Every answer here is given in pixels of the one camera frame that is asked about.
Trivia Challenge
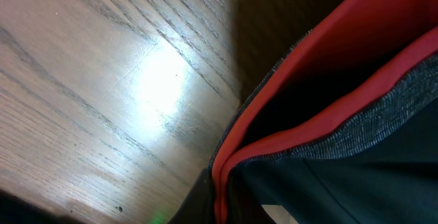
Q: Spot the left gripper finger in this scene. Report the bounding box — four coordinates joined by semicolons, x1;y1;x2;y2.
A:
168;169;216;224

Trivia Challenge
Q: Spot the black leggings red waistband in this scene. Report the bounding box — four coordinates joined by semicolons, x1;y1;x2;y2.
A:
212;0;437;223

